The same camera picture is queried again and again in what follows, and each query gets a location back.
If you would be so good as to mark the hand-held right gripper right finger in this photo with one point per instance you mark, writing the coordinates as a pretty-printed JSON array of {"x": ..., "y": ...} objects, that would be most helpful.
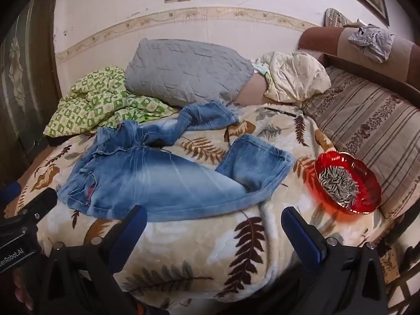
[{"x": 302, "y": 234}]

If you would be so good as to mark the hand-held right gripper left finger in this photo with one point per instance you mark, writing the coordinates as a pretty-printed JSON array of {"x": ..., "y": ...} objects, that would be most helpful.
[{"x": 131, "y": 231}]

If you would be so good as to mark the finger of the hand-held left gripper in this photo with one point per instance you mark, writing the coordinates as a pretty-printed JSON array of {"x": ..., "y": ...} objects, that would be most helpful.
[
  {"x": 10, "y": 191},
  {"x": 32, "y": 203}
]

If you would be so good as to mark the blue denim pants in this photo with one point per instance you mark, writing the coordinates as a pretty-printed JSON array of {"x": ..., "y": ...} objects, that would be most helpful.
[{"x": 147, "y": 177}]

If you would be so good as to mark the sunflower seeds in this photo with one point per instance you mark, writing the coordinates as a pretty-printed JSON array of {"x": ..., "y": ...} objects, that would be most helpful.
[{"x": 338, "y": 187}]

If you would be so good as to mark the beige leaf-print blanket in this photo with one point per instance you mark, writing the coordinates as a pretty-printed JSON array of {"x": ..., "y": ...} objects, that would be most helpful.
[{"x": 203, "y": 249}]

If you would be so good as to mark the red glass bowl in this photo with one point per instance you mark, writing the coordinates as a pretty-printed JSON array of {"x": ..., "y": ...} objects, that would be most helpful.
[{"x": 366, "y": 177}]

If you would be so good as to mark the dark wooden chair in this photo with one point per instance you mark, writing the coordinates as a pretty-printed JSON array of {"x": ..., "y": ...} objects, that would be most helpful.
[{"x": 398, "y": 229}]

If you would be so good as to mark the wooden stained-glass door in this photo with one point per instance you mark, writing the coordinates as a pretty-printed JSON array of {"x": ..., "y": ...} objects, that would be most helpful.
[{"x": 23, "y": 82}]

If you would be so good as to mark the green checkered blanket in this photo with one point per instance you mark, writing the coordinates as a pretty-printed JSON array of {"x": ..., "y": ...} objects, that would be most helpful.
[{"x": 95, "y": 101}]

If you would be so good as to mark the striped sofa cushion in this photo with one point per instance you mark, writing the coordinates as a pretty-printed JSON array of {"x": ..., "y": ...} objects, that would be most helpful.
[{"x": 370, "y": 121}]

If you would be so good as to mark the tan bolster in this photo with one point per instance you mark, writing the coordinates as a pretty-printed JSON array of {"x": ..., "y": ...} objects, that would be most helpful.
[{"x": 252, "y": 92}]

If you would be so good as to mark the cream crumpled cloth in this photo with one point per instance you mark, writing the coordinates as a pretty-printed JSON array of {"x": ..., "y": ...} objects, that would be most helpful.
[{"x": 295, "y": 75}]

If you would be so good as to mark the white green patterned cloth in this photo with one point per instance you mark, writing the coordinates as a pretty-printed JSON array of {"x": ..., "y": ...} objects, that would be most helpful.
[{"x": 261, "y": 69}]

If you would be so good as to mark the grey quilted pillow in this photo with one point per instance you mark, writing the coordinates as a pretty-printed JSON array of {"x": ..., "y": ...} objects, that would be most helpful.
[{"x": 183, "y": 69}]

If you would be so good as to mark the brown sofa backrest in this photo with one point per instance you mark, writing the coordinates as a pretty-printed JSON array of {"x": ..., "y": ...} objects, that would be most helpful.
[{"x": 321, "y": 39}]

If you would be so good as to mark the grey crumpled cloth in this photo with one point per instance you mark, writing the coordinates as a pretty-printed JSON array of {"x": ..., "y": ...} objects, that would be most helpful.
[{"x": 374, "y": 44}]

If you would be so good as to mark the small striped pillow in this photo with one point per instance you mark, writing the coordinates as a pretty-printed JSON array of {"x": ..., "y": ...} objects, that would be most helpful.
[{"x": 334, "y": 18}]

